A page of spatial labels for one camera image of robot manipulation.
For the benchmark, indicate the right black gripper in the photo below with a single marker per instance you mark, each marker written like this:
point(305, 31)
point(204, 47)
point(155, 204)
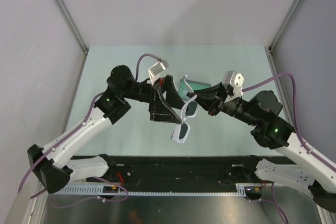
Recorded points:
point(205, 99)

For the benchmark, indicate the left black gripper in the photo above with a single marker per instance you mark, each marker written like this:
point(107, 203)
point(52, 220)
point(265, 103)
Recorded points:
point(160, 110)

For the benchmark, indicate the grey glasses case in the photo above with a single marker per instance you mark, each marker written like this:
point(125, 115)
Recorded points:
point(195, 85)

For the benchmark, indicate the white frame sunglasses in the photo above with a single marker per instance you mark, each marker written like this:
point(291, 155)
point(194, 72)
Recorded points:
point(188, 111)

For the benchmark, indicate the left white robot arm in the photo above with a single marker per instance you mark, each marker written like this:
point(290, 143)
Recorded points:
point(50, 163)

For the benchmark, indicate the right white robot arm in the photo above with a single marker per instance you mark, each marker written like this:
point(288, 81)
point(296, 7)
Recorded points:
point(316, 174)

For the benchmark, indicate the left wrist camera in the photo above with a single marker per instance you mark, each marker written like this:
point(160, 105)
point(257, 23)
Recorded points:
point(155, 70)

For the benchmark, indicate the grey slotted cable duct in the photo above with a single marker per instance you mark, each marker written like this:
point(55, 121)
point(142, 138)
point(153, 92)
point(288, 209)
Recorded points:
point(101, 189)

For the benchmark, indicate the right aluminium frame post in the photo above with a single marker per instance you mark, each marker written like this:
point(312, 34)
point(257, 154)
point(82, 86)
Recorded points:
point(291, 13)

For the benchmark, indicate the aluminium frame post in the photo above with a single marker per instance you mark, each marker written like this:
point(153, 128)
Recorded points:
point(71, 25)
point(291, 13)

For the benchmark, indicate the left aluminium frame post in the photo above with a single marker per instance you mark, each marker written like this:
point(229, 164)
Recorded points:
point(71, 25)

